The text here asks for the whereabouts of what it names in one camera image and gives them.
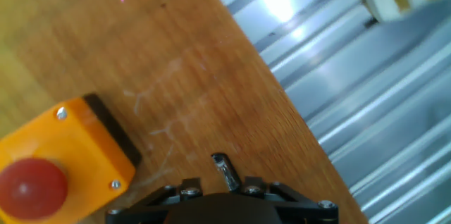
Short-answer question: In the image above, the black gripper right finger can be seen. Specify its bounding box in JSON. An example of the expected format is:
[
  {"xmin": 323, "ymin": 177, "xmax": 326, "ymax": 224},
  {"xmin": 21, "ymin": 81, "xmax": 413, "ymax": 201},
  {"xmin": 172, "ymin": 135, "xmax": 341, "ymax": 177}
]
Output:
[{"xmin": 242, "ymin": 175, "xmax": 340, "ymax": 224}]

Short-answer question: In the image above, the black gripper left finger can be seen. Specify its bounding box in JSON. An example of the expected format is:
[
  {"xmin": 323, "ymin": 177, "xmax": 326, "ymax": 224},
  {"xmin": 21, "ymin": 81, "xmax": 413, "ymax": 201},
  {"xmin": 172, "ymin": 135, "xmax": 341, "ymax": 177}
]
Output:
[{"xmin": 104, "ymin": 177, "xmax": 204, "ymax": 224}]

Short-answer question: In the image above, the black and clear pen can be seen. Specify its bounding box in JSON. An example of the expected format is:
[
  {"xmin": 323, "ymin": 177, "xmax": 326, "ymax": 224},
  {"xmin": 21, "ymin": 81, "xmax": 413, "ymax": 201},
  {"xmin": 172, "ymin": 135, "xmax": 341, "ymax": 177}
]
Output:
[{"xmin": 210, "ymin": 152, "xmax": 243, "ymax": 193}]

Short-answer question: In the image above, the orange box with red button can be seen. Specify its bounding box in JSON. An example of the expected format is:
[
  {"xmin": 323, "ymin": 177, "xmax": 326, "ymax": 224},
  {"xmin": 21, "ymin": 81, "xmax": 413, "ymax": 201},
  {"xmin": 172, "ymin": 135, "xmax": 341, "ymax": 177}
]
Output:
[{"xmin": 0, "ymin": 92, "xmax": 142, "ymax": 224}]

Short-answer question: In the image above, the wood grain table mat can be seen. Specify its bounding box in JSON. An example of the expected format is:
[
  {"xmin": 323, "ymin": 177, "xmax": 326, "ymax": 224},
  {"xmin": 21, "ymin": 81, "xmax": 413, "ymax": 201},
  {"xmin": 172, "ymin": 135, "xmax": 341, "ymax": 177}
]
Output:
[{"xmin": 0, "ymin": 0, "xmax": 369, "ymax": 224}]

